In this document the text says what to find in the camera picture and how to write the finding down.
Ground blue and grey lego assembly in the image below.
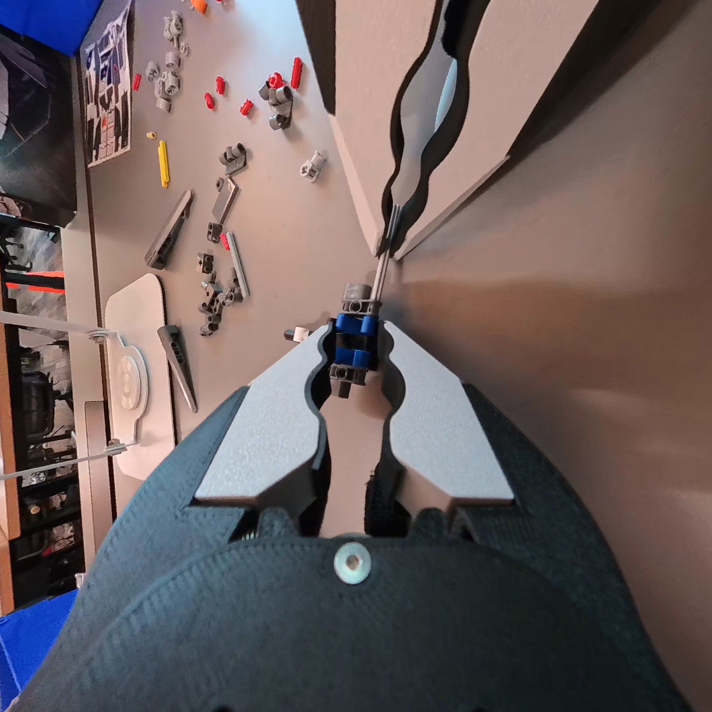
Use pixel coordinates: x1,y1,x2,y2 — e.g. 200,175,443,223
328,281,386,400

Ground thin grey lego axle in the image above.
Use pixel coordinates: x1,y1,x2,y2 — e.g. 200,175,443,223
374,205,402,313

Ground blue storage bin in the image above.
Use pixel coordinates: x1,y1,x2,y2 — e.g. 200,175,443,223
0,0,106,57

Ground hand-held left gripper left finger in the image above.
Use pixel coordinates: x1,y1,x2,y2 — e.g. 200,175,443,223
192,324,336,529

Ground dark storage shelf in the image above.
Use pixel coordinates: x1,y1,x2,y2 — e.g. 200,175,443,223
0,220,88,610

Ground blue cloth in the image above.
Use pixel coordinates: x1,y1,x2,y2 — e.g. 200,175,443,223
0,589,80,712

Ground pointed dark grey lego panel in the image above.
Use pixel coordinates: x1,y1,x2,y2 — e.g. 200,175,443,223
156,324,199,414

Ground pile of light grey connectors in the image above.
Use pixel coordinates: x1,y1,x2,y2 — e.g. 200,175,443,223
146,14,190,113

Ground grey flat lego panel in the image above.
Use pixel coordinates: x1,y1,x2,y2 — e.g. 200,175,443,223
211,176,240,224

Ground lego sticker sheet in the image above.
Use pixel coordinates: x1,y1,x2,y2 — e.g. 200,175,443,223
79,0,137,169

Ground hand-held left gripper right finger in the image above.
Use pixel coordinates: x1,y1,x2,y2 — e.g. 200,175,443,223
367,322,516,518

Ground wooden panel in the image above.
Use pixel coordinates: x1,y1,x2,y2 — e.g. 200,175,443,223
0,261,23,541

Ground grey metal post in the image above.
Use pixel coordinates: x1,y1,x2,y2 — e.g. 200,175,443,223
83,400,115,553

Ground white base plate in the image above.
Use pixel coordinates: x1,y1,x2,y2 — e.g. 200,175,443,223
104,273,178,481

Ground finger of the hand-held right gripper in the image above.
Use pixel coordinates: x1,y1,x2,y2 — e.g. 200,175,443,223
389,0,665,261
297,0,448,258

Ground grey connectors with red pin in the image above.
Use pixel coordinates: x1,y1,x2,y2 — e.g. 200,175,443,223
257,71,296,132

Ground white strap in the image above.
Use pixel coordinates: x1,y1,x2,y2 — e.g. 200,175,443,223
0,310,121,341
0,438,138,486

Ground round white disc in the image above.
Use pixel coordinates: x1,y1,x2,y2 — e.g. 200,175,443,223
113,344,150,413

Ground long dark grey lego panel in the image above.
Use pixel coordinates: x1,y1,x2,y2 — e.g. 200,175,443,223
144,189,195,271

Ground dark printed lego box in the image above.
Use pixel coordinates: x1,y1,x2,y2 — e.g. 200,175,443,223
0,28,79,229

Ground pile of dark grey connectors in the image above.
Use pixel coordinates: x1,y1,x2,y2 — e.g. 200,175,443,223
198,267,246,338

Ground long light grey lego bar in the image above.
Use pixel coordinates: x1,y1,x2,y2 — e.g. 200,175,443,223
225,231,250,298

